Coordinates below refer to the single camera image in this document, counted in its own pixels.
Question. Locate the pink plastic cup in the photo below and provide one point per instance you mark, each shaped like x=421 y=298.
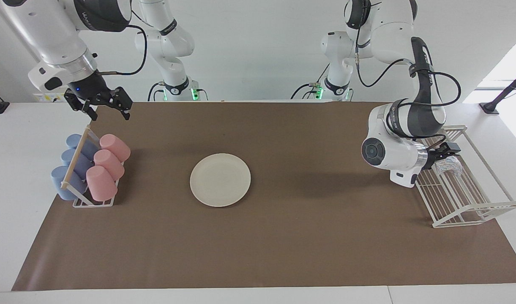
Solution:
x=116 y=147
x=101 y=183
x=110 y=164

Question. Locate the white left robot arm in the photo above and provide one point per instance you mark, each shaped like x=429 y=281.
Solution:
x=410 y=122

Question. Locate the cream round plate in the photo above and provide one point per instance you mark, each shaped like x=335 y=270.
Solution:
x=219 y=179

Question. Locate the blue plastic cup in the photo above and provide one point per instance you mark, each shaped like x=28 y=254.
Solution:
x=61 y=181
x=88 y=147
x=82 y=164

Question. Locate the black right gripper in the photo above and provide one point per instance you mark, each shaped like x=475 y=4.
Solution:
x=88 y=88

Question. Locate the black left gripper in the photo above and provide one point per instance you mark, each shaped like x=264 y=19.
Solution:
x=435 y=157

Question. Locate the brown table mat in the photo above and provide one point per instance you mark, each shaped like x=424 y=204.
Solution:
x=283 y=236

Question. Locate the black angled stand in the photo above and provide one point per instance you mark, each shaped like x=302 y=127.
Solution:
x=507 y=90

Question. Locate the white wall power outlet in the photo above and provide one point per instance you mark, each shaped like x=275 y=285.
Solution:
x=40 y=98

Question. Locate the cup rack with wooden bar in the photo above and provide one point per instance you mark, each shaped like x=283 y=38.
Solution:
x=77 y=158

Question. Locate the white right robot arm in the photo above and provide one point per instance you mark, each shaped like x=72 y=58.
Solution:
x=50 y=29

